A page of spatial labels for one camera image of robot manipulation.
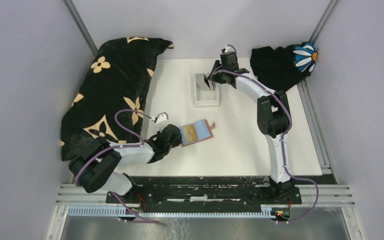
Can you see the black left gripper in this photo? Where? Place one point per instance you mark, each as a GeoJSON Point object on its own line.
{"type": "Point", "coordinates": [177, 142]}

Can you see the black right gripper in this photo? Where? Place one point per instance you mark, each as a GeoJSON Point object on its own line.
{"type": "Point", "coordinates": [217, 64]}

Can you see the orange credit card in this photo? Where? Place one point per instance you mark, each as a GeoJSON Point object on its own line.
{"type": "Point", "coordinates": [189, 134]}

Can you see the tan leather card holder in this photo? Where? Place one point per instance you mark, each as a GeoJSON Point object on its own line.
{"type": "Point", "coordinates": [204, 130]}

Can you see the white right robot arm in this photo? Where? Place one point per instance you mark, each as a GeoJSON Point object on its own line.
{"type": "Point", "coordinates": [273, 116]}

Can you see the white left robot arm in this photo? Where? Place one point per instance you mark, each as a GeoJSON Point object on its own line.
{"type": "Point", "coordinates": [94, 167]}

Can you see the stack of grey cards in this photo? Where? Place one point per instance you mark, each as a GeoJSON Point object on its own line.
{"type": "Point", "coordinates": [203, 83]}

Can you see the clear acrylic card tray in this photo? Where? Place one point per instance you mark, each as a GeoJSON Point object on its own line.
{"type": "Point", "coordinates": [205, 98]}

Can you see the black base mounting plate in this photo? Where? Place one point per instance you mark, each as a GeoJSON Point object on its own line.
{"type": "Point", "coordinates": [204, 194]}

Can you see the black cloth with daisy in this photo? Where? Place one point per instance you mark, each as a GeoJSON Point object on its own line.
{"type": "Point", "coordinates": [283, 67]}

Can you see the black floral pillow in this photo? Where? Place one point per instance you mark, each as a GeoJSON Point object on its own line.
{"type": "Point", "coordinates": [111, 99]}

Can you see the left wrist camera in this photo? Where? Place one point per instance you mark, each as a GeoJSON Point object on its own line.
{"type": "Point", "coordinates": [161, 119]}

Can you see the aluminium rail frame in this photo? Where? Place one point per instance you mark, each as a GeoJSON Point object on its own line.
{"type": "Point", "coordinates": [328, 212]}

